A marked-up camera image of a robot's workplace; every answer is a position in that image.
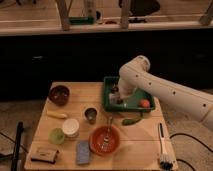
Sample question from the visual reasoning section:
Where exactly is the black stand post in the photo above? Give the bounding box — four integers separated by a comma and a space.
11, 122, 24, 171

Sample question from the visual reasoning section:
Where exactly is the orange bowl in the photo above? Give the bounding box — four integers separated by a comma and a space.
89, 126, 120, 156

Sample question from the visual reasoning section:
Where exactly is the small metal cup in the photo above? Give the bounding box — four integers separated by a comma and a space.
85, 108, 97, 124

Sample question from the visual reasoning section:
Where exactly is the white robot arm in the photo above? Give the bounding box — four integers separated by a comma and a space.
118, 55, 213, 132

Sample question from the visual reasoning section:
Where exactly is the blue grey sponge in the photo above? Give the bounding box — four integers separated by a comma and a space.
76, 140, 90, 165

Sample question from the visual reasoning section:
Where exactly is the white handled dish brush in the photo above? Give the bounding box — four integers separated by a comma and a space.
158, 124, 173, 171

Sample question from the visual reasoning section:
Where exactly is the green chili pepper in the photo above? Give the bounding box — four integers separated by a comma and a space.
121, 116, 142, 126

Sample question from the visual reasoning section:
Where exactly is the green box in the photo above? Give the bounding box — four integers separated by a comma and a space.
69, 17, 94, 25

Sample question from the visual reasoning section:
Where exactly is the green plastic tray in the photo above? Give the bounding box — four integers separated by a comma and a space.
102, 76, 155, 113

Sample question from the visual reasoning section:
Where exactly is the wooden table leg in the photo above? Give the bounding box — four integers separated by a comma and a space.
120, 0, 131, 29

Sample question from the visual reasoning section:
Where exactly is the metal fork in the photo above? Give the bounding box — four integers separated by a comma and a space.
101, 116, 113, 152

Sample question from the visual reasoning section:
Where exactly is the yellow banana piece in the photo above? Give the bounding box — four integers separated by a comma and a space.
46, 111, 68, 119

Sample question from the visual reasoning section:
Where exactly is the black cable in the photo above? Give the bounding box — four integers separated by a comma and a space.
169, 132, 213, 150

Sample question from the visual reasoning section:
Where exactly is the dark brown bowl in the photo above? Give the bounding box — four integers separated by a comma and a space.
48, 85, 70, 106

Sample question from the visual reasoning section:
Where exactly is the light grey towel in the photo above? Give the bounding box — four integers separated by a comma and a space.
121, 89, 143, 108

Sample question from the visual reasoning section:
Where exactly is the orange tomato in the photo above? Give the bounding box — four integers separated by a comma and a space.
139, 99, 150, 108

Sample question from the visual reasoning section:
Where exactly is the green plastic cup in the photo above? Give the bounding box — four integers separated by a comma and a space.
48, 128, 65, 145

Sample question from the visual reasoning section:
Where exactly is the white cup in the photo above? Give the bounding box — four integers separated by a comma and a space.
62, 118, 80, 138

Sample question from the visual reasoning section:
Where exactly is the brown wooden block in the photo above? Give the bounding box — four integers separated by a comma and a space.
30, 147, 59, 164

